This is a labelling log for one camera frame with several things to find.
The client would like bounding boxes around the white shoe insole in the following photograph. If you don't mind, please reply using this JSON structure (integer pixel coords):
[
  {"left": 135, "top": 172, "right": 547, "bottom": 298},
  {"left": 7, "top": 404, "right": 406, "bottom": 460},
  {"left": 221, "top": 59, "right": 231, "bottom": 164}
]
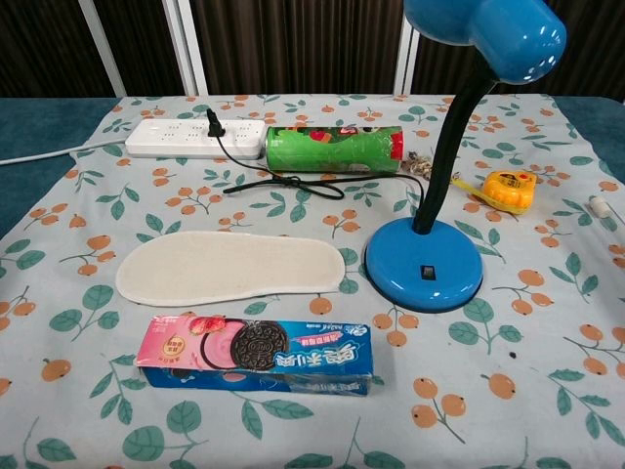
[{"left": 115, "top": 230, "right": 345, "bottom": 307}]

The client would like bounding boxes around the small white plastic cap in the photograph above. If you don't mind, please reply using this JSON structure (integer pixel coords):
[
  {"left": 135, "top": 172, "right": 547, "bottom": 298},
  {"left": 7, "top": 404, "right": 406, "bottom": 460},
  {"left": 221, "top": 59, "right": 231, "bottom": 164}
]
[{"left": 587, "top": 195, "right": 613, "bottom": 220}]

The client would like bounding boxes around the Oreo cookie box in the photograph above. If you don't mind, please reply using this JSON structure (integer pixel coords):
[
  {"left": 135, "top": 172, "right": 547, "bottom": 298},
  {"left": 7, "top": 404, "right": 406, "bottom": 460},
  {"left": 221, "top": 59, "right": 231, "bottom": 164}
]
[{"left": 134, "top": 315, "right": 385, "bottom": 398}]

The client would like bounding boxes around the white power strip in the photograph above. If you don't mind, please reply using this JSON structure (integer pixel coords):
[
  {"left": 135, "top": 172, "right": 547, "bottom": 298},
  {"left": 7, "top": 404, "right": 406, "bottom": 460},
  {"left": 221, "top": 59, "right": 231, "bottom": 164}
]
[{"left": 124, "top": 119, "right": 268, "bottom": 160}]

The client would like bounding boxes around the white power strip cable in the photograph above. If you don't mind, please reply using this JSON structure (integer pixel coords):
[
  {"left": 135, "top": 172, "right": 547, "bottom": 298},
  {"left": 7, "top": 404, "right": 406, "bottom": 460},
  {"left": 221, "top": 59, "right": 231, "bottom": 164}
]
[{"left": 0, "top": 140, "right": 129, "bottom": 166}]

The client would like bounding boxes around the floral patterned tablecloth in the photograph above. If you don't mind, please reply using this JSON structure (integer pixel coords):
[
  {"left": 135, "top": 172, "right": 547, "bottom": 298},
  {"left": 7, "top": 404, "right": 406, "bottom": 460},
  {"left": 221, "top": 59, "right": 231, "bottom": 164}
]
[{"left": 0, "top": 93, "right": 625, "bottom": 469}]

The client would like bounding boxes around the small pile of scraps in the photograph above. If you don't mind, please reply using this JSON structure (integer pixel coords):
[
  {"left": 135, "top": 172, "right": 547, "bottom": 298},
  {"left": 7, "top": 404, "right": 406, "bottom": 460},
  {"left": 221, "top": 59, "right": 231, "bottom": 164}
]
[{"left": 402, "top": 149, "right": 435, "bottom": 180}]

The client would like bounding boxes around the green chips can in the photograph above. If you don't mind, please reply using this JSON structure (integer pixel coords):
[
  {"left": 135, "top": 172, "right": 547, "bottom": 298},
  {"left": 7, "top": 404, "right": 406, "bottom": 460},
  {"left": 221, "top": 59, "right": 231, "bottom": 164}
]
[{"left": 264, "top": 125, "right": 406, "bottom": 176}]

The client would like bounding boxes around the yellow tape measure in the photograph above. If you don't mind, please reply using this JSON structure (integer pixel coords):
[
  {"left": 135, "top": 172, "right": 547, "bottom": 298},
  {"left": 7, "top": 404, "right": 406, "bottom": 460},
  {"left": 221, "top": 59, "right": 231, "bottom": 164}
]
[{"left": 451, "top": 170, "right": 538, "bottom": 217}]

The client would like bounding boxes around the black power cord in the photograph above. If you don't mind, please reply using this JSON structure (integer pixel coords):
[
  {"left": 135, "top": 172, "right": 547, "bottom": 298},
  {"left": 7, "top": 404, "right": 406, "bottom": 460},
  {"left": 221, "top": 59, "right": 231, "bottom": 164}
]
[{"left": 206, "top": 107, "right": 425, "bottom": 201}]

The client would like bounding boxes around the blue desk lamp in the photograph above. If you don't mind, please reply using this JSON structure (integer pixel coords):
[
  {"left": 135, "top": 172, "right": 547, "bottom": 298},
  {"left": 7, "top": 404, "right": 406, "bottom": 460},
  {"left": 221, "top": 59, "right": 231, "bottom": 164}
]
[{"left": 364, "top": 0, "right": 570, "bottom": 314}]

